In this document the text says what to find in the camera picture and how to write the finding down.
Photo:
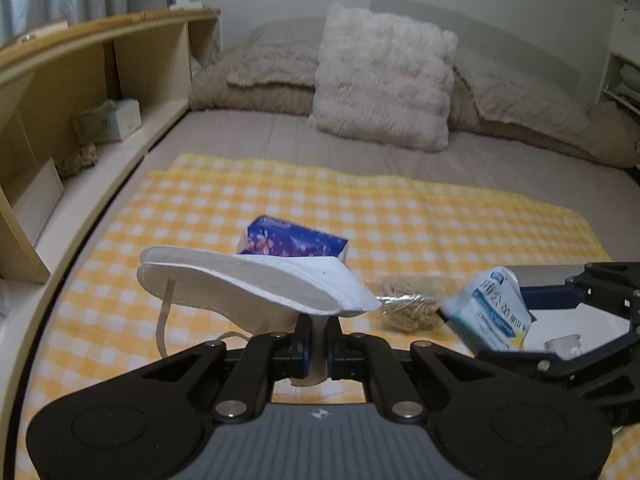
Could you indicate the white and blue sachet packet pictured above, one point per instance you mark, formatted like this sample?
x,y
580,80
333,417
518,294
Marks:
x,y
492,305

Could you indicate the folded pale blankets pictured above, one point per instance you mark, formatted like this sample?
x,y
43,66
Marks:
x,y
630,82

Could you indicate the white card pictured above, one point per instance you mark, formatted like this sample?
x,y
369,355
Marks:
x,y
40,200

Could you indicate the grey bed mattress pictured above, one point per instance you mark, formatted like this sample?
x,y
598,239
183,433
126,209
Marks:
x,y
350,157

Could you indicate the blue floral tissue pack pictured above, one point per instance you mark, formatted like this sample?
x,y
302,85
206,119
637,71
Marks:
x,y
295,240

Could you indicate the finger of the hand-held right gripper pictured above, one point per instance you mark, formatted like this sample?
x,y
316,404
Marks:
x,y
610,370
605,285

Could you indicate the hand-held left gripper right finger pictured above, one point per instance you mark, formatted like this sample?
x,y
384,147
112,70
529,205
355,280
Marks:
x,y
332,355

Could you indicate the clear bag of rubber bands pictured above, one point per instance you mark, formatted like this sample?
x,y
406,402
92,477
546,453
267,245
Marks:
x,y
410,305

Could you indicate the small white box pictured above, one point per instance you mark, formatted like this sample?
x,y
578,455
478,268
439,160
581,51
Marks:
x,y
192,2

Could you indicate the grey headboard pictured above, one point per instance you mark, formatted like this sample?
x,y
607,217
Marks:
x,y
500,30

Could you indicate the beige box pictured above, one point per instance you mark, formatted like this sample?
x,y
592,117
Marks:
x,y
42,31

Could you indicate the yellow checked cloth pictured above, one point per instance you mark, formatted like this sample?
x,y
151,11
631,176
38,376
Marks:
x,y
400,210

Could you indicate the fluffy white pillow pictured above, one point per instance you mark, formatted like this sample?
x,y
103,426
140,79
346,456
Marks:
x,y
380,75

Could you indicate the green tissue box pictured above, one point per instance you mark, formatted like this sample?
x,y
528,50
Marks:
x,y
107,120

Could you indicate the small beige quilted pillow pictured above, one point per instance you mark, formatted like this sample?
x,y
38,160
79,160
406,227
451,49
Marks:
x,y
275,55

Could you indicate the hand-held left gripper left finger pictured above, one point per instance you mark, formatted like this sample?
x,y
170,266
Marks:
x,y
302,355

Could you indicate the white cardboard box tray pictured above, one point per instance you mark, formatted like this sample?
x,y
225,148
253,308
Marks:
x,y
585,325

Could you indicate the white wall shelf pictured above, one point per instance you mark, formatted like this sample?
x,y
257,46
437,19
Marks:
x,y
607,60

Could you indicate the large beige quilted pillow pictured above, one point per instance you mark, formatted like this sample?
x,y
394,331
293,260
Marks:
x,y
520,95

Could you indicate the white face mask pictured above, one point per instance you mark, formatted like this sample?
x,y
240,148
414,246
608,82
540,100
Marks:
x,y
260,280

